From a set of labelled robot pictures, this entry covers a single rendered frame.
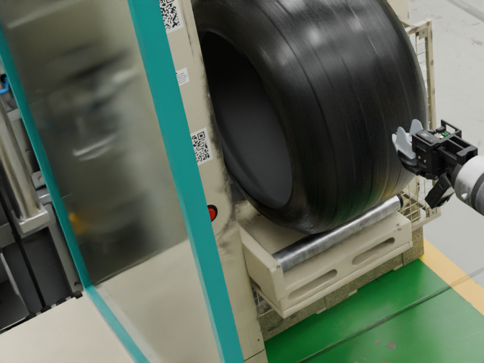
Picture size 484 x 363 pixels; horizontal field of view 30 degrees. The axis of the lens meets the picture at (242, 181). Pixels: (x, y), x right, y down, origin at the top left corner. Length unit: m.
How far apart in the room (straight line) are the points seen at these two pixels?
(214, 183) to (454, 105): 2.37
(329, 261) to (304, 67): 0.51
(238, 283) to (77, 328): 0.69
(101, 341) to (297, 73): 0.62
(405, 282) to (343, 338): 0.33
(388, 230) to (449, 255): 1.25
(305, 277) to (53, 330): 0.73
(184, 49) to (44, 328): 0.58
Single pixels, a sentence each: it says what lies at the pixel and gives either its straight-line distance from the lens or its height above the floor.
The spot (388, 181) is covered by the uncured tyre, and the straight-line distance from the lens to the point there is 1.82.
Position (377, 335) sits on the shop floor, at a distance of 3.01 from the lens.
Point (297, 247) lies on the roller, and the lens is 1.94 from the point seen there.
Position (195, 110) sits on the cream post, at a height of 1.30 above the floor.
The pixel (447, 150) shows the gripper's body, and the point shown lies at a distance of 1.63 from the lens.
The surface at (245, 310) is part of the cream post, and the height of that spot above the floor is 0.76.
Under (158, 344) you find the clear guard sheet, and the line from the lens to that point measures 1.10.
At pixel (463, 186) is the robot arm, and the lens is 1.56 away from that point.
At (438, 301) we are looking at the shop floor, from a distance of 3.11.
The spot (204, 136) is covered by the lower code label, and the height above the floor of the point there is 1.24.
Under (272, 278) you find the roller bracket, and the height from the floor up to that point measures 0.92.
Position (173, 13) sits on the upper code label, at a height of 1.50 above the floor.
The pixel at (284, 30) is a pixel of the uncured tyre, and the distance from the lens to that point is 1.68.
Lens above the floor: 2.17
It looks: 35 degrees down
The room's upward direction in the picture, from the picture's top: 12 degrees counter-clockwise
